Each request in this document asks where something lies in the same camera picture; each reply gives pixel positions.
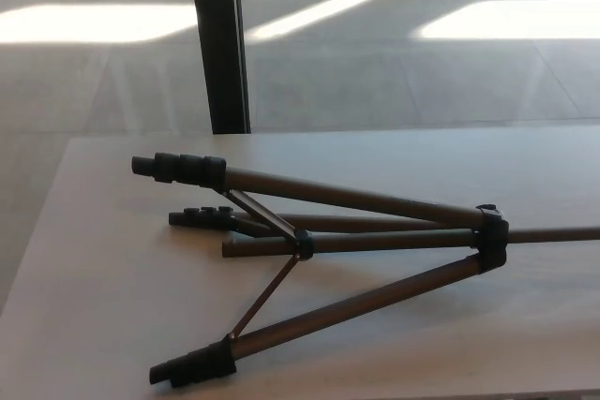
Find bronze camera tripod black joints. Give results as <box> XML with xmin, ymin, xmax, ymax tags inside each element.
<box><xmin>130</xmin><ymin>151</ymin><xmax>600</xmax><ymax>390</ymax></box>

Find black vertical pillar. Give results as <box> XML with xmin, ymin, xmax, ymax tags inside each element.
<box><xmin>187</xmin><ymin>0</ymin><xmax>252</xmax><ymax>135</ymax></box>

